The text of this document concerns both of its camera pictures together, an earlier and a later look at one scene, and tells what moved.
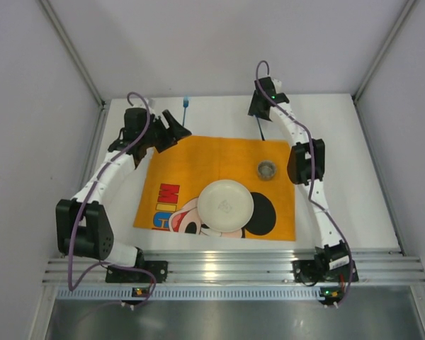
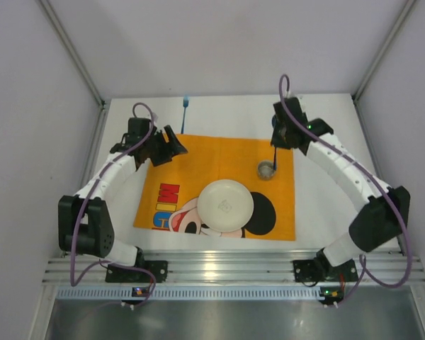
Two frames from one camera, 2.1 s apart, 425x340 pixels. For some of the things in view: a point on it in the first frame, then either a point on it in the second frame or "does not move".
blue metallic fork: [185, 103] does not move
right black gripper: [260, 110] → [280, 138]
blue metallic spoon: [260, 128] → [274, 122]
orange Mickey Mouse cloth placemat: [178, 168] does not move
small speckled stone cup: [266, 170] does not move
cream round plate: [225, 206] does not move
